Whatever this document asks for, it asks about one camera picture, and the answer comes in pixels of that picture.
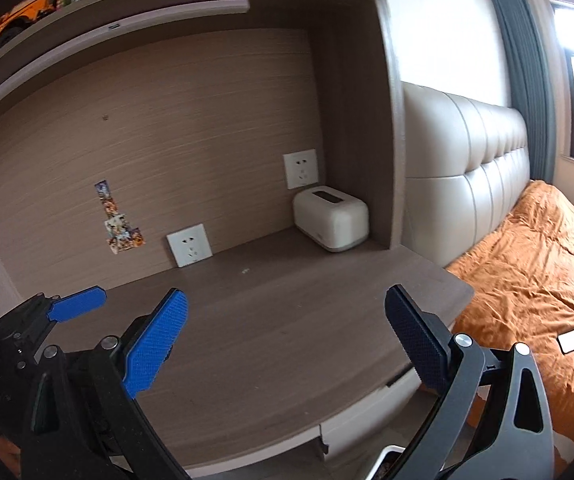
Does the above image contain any white wall socket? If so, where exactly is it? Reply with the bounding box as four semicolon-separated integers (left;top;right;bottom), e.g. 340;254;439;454
283;148;319;191
166;223;213;269

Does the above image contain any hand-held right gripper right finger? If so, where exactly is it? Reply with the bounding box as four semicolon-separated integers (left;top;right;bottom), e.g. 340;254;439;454
384;284;556;480

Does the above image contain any orange toy car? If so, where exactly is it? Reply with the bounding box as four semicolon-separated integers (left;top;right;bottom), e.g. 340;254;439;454
0;0;60;77

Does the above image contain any wooden shelf unit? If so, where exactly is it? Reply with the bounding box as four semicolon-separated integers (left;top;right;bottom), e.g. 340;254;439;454
0;0;408;311

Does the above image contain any cream tissue box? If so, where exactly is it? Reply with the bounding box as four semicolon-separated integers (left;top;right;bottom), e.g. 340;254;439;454
292;184;370;255

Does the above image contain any white light bar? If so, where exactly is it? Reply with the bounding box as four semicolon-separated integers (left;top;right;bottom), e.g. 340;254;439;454
0;0;250;115

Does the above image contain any wooden desk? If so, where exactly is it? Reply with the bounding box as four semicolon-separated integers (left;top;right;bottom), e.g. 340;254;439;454
0;246;476;472

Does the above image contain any white desk drawer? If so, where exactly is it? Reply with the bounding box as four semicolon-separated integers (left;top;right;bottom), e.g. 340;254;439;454
317;367;418;457

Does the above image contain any bed with orange cover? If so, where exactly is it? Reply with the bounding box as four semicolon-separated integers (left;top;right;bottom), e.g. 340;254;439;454
446;179;574;461

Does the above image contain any colourful sticker strip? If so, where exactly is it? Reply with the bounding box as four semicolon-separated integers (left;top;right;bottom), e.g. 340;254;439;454
94;179;146;255

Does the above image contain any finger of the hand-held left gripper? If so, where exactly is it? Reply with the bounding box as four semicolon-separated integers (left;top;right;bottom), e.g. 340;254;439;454
1;286;107;362

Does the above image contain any cream padded headboard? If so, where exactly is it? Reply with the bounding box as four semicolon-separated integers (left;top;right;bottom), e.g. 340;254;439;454
401;81;531;269

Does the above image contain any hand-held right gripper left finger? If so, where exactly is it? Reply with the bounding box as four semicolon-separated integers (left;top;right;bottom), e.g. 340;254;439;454
23;287;190;480

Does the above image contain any teal curtain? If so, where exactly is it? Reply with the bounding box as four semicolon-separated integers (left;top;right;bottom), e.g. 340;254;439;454
481;0;574;184

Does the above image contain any white square trash bin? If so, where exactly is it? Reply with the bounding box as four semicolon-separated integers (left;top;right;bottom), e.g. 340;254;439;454
371;444;410;480

